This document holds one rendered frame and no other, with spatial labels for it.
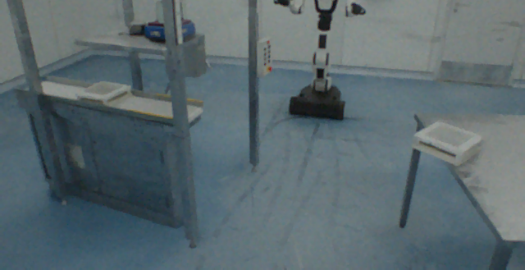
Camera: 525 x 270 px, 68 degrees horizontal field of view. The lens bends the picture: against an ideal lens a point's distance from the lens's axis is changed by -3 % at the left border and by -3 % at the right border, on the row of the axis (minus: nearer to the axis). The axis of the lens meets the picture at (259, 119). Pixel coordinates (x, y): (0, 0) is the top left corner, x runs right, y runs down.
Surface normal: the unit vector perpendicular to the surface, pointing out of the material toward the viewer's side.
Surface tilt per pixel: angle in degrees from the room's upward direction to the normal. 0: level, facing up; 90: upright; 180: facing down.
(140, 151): 90
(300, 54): 90
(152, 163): 90
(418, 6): 90
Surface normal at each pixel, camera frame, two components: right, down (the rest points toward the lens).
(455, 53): -0.25, 0.40
